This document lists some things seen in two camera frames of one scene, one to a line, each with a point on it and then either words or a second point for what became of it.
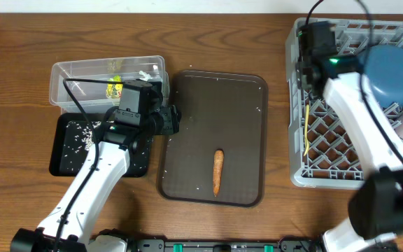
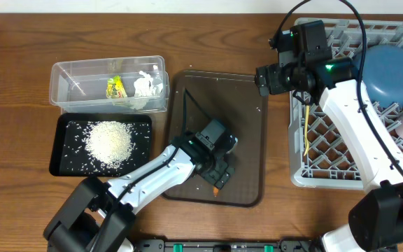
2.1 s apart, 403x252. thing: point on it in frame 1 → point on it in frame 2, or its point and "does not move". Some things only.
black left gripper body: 171,120 → 220,173
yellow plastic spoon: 307,130 does not move
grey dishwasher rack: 323,152 does not move
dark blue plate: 394,73 does not move
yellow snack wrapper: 114,90 does not move
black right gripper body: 301,68 → 280,80
